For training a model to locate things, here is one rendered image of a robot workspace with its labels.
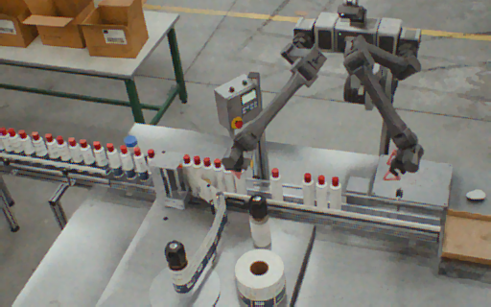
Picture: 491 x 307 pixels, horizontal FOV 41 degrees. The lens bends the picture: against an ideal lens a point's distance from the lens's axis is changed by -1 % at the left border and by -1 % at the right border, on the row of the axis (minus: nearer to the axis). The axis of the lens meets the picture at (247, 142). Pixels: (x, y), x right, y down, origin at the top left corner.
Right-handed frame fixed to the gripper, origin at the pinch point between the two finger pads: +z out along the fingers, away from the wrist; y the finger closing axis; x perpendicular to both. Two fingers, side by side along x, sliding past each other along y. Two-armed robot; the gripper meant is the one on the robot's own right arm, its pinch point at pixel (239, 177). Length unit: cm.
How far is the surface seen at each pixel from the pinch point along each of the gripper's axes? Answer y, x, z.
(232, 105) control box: -7.1, 18.8, -24.2
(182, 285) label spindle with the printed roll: -11, -46, 22
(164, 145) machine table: -64, 50, 36
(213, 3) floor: -156, 346, 118
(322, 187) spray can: 33.1, 16.0, 14.1
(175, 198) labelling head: -35.7, 3.4, 24.8
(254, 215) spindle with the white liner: 10.8, -13.8, 7.0
